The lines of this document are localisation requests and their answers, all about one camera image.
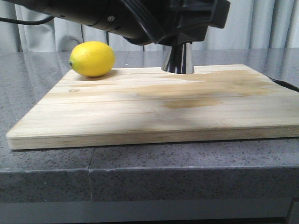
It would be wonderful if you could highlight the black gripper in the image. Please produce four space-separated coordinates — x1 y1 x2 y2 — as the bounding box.
161 0 230 46

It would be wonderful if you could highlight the steel double jigger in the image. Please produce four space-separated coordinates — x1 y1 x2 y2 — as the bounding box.
161 42 194 74

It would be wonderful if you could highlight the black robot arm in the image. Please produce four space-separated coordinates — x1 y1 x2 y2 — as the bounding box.
13 0 230 46

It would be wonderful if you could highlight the grey curtain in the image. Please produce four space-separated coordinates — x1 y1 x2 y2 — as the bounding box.
0 0 299 54

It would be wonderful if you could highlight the wooden cutting board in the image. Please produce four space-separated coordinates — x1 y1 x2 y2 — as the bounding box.
7 64 299 150

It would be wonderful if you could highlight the yellow lemon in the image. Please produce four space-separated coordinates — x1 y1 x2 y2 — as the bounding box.
69 41 115 77

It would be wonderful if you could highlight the black cable bundle on arm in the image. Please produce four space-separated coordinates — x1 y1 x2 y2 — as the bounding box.
120 0 164 44

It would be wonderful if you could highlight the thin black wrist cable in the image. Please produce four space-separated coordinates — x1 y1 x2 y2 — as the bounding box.
0 15 53 26

